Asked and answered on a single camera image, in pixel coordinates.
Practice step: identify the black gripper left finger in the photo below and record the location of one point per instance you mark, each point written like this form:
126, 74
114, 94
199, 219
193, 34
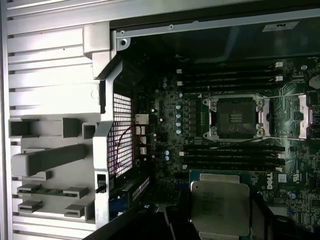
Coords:
172, 225

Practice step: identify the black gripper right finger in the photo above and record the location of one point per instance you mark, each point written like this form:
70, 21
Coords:
287, 230

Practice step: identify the silver CPU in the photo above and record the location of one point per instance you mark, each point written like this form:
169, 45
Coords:
220, 207

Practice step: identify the black RAM slot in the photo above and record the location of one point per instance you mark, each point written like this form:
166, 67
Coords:
237, 149
237, 80
237, 86
237, 165
237, 155
237, 74
237, 67
237, 160

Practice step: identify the CPU socket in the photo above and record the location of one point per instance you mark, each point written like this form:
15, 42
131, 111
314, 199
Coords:
235, 116

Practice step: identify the open PC case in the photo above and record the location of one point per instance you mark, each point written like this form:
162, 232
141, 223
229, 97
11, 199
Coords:
105, 150

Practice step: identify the metal socket cover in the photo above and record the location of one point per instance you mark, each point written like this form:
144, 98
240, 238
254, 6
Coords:
305, 117

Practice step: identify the green motherboard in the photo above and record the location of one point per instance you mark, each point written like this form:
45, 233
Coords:
172, 100

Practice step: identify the grey parts rack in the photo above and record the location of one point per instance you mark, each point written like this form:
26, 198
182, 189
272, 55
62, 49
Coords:
50, 160

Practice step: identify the silver coin battery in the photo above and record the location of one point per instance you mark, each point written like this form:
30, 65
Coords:
314, 81

